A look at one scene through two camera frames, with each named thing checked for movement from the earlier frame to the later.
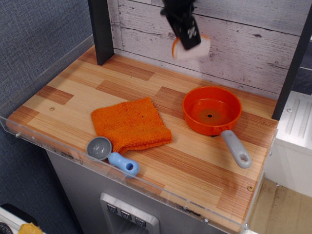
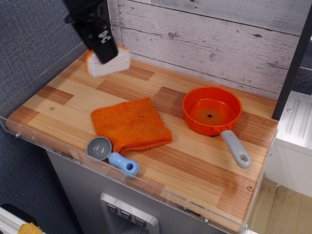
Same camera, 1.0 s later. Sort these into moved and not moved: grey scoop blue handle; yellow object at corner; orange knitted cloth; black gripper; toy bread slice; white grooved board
Moved: toy bread slice; black gripper
Not moved: grey scoop blue handle; orange knitted cloth; yellow object at corner; white grooved board
